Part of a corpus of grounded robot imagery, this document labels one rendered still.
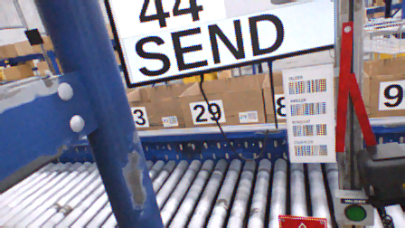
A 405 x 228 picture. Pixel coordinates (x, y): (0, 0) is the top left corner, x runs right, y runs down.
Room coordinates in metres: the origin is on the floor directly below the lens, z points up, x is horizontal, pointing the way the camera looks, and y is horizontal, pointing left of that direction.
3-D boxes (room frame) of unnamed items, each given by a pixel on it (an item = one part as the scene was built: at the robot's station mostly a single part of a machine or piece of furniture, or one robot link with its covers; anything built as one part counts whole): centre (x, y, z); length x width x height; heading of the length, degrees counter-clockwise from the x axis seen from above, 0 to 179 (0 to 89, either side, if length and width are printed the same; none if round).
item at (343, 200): (0.44, -0.26, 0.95); 0.07 x 0.03 x 0.07; 69
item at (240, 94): (1.30, -0.13, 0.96); 0.39 x 0.29 x 0.17; 69
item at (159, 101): (1.44, 0.24, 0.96); 0.39 x 0.29 x 0.17; 69
